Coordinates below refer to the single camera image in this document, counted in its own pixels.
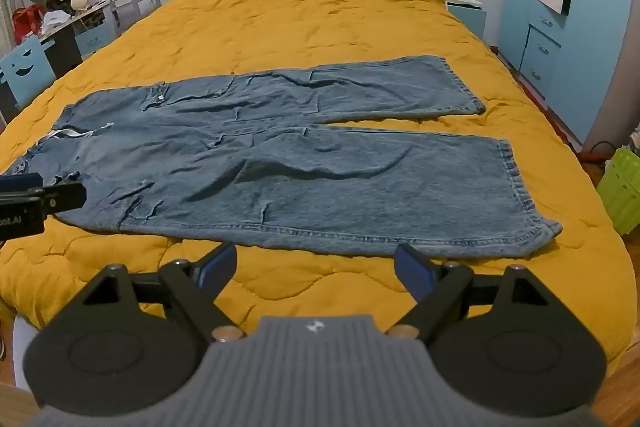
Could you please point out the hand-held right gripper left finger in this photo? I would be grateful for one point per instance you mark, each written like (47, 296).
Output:
(220, 264)

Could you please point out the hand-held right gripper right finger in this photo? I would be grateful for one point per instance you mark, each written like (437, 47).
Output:
(410, 272)

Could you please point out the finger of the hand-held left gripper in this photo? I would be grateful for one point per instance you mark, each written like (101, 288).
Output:
(67, 197)
(20, 182)

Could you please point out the blue denim pants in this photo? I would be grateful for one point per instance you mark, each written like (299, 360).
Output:
(300, 167)

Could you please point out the blue smiley chair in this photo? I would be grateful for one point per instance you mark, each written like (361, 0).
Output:
(25, 67)

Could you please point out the red bag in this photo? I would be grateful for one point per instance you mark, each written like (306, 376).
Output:
(25, 22)

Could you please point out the desk with blue drawer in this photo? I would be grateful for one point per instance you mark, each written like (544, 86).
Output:
(92, 37)

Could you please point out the white cloth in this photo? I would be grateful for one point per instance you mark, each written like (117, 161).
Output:
(54, 22)

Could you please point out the cream round globe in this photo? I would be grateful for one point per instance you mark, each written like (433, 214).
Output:
(79, 2)

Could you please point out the green plastic basket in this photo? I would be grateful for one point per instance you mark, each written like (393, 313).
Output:
(622, 192)

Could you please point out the yellow quilted blanket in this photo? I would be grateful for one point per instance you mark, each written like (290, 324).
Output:
(300, 17)

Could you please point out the blue nightstand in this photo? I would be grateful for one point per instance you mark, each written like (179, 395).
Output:
(467, 17)

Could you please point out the blue wardrobe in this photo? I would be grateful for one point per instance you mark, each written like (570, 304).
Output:
(600, 57)

